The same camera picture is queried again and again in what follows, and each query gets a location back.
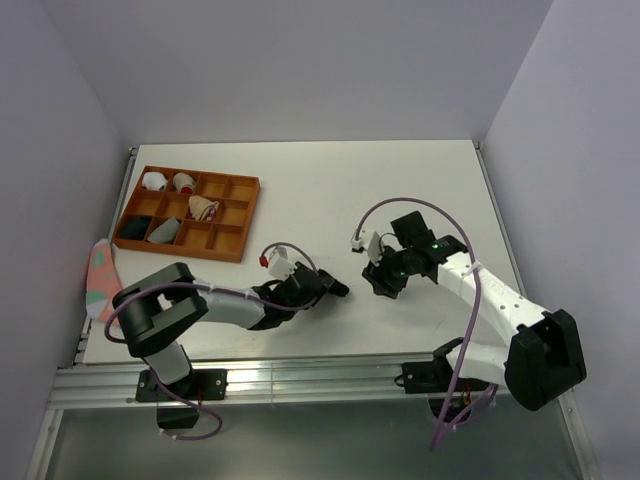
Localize orange compartment tray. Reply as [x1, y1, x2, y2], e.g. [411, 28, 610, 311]
[113, 166, 261, 263]

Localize pink patterned sock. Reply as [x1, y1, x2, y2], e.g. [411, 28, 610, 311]
[85, 239, 123, 323]

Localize white rolled sock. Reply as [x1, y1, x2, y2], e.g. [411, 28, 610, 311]
[141, 171, 168, 191]

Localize tan maroon purple striped sock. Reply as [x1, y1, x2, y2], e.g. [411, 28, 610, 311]
[188, 195, 219, 222]

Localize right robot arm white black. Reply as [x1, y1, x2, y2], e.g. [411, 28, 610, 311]
[351, 211, 587, 411]

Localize beige red rolled sock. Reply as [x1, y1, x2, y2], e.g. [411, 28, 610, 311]
[173, 172, 196, 195]

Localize grey rolled sock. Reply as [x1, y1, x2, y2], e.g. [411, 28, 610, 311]
[147, 217, 181, 244]

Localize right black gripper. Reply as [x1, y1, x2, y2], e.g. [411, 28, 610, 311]
[362, 240, 415, 300]

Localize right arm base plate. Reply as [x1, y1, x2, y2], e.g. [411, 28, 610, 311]
[394, 360, 489, 422]

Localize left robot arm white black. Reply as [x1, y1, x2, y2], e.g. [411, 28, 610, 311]
[105, 262, 349, 399]

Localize black sock white stripes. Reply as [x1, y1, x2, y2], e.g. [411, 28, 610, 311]
[322, 276, 350, 298]

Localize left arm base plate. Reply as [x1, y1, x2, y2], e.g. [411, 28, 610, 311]
[135, 369, 227, 433]

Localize dark teal rolled sock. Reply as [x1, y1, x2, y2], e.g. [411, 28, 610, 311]
[120, 216, 152, 241]

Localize aluminium front rail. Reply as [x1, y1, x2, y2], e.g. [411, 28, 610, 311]
[27, 355, 601, 479]

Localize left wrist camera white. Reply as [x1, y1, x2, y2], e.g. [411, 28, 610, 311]
[259, 246, 296, 281]

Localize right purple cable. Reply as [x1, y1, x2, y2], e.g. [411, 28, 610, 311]
[353, 197, 499, 453]

